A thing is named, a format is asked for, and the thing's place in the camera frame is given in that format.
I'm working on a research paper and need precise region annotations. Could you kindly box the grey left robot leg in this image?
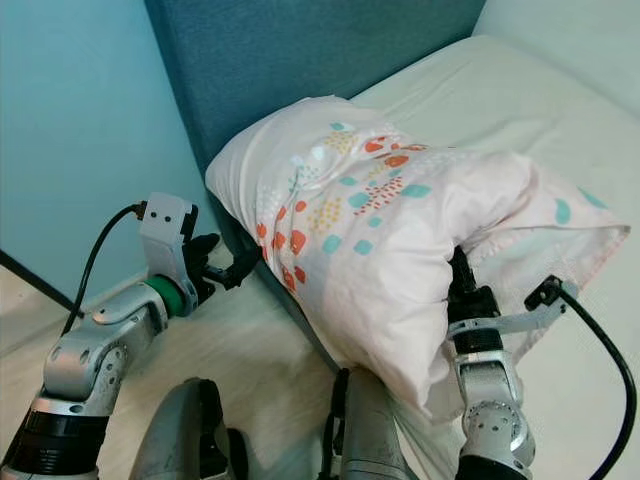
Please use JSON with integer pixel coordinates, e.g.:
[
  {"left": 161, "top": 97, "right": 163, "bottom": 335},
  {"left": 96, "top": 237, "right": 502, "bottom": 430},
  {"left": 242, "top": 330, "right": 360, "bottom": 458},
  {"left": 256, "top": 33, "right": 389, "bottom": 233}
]
[{"left": 130, "top": 378, "right": 241, "bottom": 480}]

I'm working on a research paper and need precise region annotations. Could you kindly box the grey right robot leg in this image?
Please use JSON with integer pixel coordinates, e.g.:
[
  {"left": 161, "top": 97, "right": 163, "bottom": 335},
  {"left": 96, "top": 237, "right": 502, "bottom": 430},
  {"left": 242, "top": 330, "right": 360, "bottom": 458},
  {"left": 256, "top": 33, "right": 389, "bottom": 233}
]
[{"left": 325, "top": 365, "right": 421, "bottom": 480}]

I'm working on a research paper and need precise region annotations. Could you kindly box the pink patterned pillow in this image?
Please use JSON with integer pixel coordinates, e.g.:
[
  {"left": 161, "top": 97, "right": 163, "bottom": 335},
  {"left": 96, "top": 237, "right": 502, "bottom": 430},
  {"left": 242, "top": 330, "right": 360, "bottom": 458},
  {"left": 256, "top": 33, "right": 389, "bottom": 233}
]
[{"left": 205, "top": 95, "right": 631, "bottom": 421}]

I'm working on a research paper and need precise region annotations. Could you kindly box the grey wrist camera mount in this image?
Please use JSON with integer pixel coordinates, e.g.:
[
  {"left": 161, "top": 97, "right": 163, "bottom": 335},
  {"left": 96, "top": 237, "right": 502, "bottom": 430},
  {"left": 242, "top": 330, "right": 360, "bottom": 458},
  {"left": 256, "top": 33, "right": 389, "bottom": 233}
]
[
  {"left": 445, "top": 295, "right": 576, "bottom": 346},
  {"left": 138, "top": 192, "right": 201, "bottom": 291}
]

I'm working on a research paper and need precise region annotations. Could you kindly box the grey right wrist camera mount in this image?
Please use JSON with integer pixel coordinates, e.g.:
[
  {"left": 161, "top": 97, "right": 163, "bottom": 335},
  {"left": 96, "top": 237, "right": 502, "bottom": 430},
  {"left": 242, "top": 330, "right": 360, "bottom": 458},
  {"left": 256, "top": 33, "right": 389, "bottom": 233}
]
[{"left": 445, "top": 295, "right": 576, "bottom": 346}]

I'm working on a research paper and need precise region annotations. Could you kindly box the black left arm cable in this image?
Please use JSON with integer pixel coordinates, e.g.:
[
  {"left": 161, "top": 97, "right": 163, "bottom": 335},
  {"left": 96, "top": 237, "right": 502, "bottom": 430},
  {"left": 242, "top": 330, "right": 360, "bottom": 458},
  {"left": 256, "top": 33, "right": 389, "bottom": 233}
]
[{"left": 60, "top": 203, "right": 149, "bottom": 336}]

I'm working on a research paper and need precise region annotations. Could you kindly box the cream sheeted mattress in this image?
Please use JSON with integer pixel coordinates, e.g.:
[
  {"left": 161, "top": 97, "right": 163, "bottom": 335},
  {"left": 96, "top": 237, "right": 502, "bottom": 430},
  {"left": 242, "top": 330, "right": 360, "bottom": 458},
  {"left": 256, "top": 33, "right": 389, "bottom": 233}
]
[{"left": 350, "top": 35, "right": 640, "bottom": 480}]

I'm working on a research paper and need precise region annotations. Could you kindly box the grey robot leg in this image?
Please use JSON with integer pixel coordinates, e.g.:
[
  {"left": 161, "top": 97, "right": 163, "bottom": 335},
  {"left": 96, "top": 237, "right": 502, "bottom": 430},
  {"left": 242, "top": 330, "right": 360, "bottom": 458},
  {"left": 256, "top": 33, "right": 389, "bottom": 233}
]
[
  {"left": 130, "top": 378, "right": 241, "bottom": 480},
  {"left": 325, "top": 365, "right": 421, "bottom": 480}
]

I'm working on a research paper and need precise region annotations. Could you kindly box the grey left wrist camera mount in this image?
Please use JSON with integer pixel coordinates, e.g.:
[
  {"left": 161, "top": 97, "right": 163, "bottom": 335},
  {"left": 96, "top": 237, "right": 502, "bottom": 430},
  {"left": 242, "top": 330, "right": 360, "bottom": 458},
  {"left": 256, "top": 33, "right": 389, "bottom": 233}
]
[{"left": 138, "top": 192, "right": 201, "bottom": 291}]

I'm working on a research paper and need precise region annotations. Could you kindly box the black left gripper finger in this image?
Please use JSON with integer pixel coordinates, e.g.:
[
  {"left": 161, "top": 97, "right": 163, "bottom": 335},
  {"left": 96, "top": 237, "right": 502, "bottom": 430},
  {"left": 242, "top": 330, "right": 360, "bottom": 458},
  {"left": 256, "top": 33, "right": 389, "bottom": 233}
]
[{"left": 218, "top": 245, "right": 261, "bottom": 291}]

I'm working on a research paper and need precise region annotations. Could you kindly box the black door frame strip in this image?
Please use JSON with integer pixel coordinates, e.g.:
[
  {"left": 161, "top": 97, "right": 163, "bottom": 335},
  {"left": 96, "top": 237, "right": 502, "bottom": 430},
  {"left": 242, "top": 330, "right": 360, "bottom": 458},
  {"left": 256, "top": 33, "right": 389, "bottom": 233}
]
[{"left": 0, "top": 250, "right": 76, "bottom": 321}]

